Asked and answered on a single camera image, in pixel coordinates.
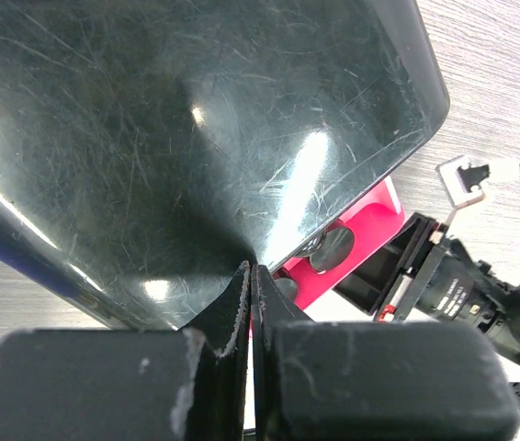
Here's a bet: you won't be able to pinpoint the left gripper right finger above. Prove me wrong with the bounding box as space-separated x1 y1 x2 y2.
250 265 520 440

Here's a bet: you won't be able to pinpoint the black drawer organizer cabinet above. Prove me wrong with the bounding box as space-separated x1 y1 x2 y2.
0 1 449 329

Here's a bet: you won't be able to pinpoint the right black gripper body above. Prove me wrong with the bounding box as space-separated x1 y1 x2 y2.
335 213 520 365

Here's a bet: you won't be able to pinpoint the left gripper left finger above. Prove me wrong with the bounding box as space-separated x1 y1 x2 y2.
0 263 251 440

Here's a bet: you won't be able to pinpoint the pink drawer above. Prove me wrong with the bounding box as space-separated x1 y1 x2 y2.
273 177 405 310

